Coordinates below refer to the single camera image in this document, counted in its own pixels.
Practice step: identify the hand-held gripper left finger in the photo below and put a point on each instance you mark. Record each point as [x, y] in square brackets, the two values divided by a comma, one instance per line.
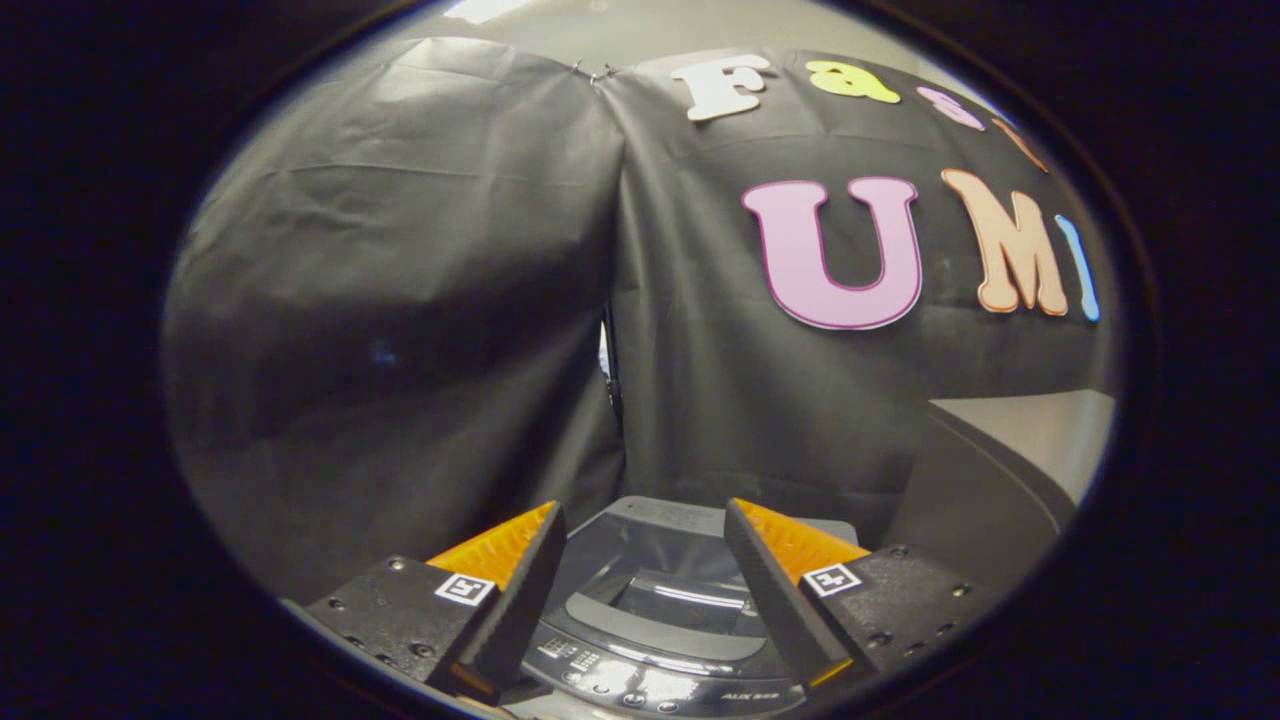
[525, 600]

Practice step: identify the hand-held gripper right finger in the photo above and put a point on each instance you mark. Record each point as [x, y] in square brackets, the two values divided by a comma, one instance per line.
[775, 595]

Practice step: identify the black backdrop cloth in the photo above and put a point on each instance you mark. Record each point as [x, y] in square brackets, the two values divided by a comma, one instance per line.
[450, 300]

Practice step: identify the ceiling light panel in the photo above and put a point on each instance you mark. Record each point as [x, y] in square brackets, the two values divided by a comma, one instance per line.
[485, 8]

